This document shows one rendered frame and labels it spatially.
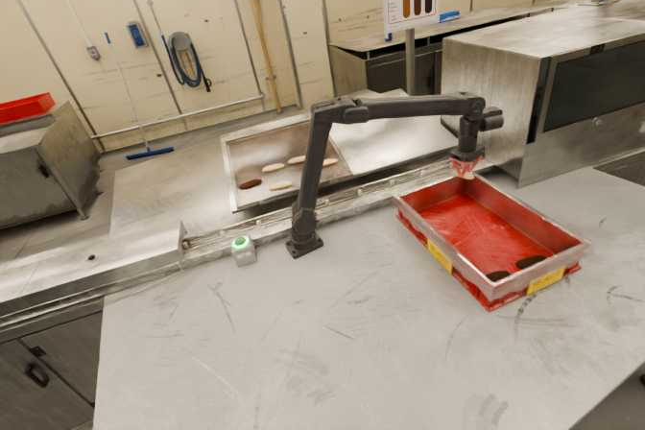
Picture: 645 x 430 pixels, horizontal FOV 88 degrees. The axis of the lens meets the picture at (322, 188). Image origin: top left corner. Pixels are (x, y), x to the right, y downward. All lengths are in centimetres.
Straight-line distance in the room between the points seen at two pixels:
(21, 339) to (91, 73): 386
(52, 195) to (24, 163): 34
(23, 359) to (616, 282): 191
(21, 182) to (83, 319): 248
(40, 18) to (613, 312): 520
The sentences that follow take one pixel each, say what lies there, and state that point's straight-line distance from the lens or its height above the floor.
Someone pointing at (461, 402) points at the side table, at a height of 82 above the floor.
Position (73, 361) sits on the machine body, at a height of 56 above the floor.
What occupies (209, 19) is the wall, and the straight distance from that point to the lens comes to 478.
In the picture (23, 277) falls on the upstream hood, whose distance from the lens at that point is 157.
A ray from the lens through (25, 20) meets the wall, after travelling 518.
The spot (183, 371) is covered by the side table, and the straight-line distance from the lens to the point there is 106.
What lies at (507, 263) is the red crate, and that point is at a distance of 115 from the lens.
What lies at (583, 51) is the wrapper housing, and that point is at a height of 129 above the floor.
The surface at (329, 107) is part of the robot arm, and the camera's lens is 94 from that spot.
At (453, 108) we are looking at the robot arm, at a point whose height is 123.
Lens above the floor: 163
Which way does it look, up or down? 33 degrees down
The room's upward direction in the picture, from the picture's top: 11 degrees counter-clockwise
